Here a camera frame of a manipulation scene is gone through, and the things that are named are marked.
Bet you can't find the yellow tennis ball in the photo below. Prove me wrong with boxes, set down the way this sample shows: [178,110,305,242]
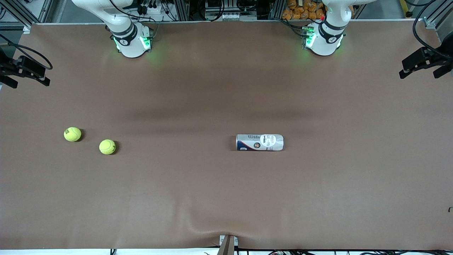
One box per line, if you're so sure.
[99,139,116,155]
[64,127,82,142]

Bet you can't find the clear plastic tennis ball can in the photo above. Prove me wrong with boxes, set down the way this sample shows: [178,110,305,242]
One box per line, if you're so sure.
[236,134,284,152]

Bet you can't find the yellow pole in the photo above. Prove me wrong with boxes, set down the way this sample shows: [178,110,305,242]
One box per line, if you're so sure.
[399,0,414,18]

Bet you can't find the bag of orange objects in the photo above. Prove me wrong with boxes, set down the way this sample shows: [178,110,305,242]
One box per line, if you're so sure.
[282,0,327,20]

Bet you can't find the white power strip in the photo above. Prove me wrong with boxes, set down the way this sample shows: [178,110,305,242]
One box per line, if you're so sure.
[136,0,167,15]

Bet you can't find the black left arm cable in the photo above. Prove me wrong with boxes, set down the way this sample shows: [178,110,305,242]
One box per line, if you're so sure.
[412,0,453,60]

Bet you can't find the aluminium frame profile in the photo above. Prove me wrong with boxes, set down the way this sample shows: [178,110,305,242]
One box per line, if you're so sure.
[0,0,53,30]
[423,0,453,29]

